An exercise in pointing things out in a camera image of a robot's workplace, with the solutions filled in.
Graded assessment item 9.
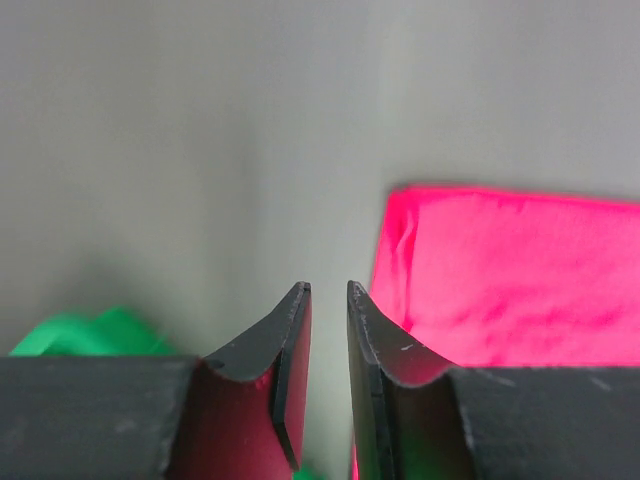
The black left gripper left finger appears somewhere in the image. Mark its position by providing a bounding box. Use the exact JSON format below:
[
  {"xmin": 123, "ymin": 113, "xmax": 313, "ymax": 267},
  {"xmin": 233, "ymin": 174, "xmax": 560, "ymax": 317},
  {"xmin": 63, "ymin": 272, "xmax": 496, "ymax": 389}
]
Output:
[{"xmin": 0, "ymin": 281, "xmax": 313, "ymax": 480}]

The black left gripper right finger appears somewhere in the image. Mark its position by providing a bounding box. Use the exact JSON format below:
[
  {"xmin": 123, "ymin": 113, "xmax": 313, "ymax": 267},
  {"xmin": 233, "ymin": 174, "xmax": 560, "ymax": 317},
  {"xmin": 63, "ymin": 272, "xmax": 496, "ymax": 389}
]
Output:
[{"xmin": 347, "ymin": 281, "xmax": 639, "ymax": 479}]

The pink t-shirt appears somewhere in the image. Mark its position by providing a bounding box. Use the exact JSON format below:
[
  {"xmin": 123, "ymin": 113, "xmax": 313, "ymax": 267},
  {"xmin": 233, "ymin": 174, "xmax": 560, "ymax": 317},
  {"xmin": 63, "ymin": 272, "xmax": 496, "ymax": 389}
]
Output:
[{"xmin": 363, "ymin": 187, "xmax": 639, "ymax": 372}]

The green plastic bin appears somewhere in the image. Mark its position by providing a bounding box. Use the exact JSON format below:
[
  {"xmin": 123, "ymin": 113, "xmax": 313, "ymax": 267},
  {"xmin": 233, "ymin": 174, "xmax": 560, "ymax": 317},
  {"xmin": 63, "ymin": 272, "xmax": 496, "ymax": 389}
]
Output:
[{"xmin": 8, "ymin": 305, "xmax": 331, "ymax": 480}]

